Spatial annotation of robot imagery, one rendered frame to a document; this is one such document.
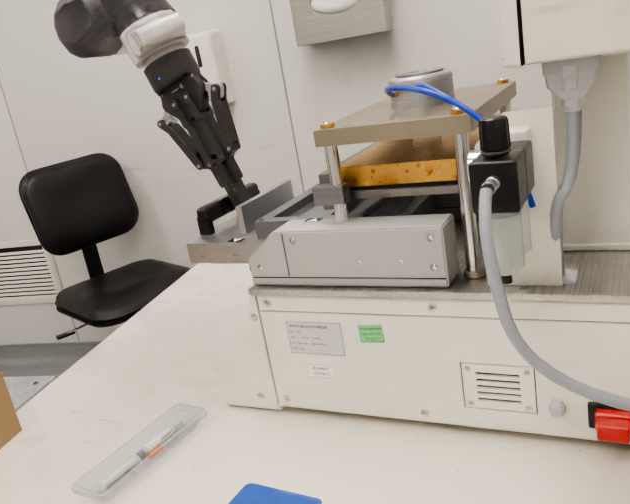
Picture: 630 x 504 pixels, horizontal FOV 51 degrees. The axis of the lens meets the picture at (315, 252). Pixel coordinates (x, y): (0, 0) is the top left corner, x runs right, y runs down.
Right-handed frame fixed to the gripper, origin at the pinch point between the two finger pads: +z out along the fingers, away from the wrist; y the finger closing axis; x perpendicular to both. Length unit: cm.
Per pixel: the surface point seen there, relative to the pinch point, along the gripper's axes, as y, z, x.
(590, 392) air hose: -44, 28, 34
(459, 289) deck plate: -31.4, 21.8, 17.5
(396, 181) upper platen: -27.9, 9.1, 11.1
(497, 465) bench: -28, 40, 23
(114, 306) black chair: 116, 15, -72
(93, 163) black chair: 126, -35, -107
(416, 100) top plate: -32.2, 2.0, 4.7
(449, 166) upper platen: -34.3, 10.1, 11.2
